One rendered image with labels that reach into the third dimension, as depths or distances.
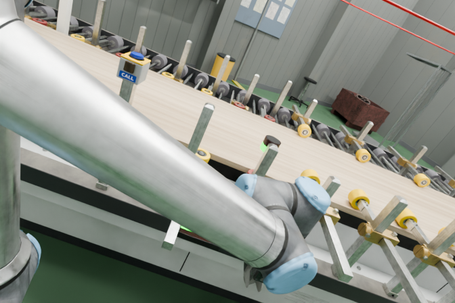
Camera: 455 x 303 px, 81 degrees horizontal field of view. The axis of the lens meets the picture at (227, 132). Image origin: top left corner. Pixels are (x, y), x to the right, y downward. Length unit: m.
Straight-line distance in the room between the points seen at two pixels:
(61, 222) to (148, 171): 1.43
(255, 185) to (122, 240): 1.17
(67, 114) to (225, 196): 0.20
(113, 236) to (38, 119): 1.39
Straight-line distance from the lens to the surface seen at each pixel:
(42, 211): 1.73
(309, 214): 0.63
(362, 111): 7.12
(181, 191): 0.31
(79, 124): 0.27
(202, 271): 1.66
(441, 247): 1.35
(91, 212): 1.26
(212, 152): 1.16
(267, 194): 0.54
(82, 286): 1.71
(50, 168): 1.20
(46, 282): 1.73
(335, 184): 1.01
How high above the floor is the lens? 1.47
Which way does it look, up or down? 24 degrees down
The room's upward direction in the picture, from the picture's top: 25 degrees clockwise
